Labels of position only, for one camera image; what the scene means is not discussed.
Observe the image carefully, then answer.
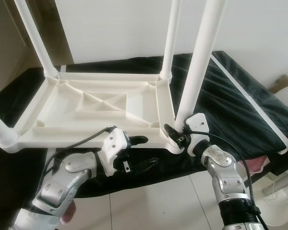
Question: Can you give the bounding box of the pink soft item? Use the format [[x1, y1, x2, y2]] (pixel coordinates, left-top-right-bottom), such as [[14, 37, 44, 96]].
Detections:
[[62, 206, 78, 225], [250, 156, 269, 171]]

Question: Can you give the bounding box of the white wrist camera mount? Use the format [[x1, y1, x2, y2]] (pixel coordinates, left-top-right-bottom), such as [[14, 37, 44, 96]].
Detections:
[[184, 114, 211, 156], [101, 127, 131, 175]]

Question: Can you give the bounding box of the white plastic table top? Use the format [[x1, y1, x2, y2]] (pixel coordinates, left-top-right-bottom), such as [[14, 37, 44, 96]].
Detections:
[[14, 72, 185, 154]]

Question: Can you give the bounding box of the black table cloth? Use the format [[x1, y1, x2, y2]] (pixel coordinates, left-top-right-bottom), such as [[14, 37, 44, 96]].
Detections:
[[0, 50, 288, 216]]

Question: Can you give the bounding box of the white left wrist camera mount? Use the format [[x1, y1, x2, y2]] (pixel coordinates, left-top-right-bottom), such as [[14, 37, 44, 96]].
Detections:
[[101, 127, 131, 175]]

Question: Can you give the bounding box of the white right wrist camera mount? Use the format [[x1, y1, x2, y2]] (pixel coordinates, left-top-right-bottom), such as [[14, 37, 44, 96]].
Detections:
[[184, 114, 211, 156]]

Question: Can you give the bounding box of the small brown object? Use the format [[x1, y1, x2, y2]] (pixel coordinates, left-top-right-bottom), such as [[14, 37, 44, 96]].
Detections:
[[269, 74, 288, 94]]

